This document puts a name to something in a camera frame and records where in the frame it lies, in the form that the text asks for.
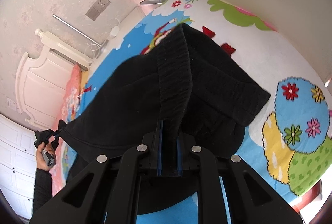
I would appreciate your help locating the white charger with cable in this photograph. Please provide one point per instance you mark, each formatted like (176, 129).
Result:
(114, 25)

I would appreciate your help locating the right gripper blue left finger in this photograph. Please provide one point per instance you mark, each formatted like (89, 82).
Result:
(158, 142)

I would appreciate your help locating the white wooden headboard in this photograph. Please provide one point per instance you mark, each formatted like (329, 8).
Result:
(40, 83)

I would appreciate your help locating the cartoon print blue bedsheet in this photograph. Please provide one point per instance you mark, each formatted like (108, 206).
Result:
(289, 141)

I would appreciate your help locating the wall socket panel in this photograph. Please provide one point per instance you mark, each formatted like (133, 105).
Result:
(97, 8)

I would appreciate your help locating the silver pole lamp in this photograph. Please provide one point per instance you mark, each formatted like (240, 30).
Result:
(77, 31)

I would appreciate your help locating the black pants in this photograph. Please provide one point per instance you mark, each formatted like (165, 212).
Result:
(190, 85)

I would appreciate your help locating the pink floral quilt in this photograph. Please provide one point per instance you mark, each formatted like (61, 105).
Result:
(65, 155)

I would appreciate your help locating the person's left hand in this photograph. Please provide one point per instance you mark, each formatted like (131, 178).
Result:
(40, 160)

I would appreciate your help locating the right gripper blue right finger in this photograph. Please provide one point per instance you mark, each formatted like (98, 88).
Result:
(179, 158)

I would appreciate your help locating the left forearm black sleeve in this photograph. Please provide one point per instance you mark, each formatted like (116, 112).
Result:
(42, 189)

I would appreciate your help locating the white panel door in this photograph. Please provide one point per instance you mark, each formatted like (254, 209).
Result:
(18, 166)

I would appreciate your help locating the white nightstand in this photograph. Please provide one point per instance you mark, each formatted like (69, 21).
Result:
(114, 42)

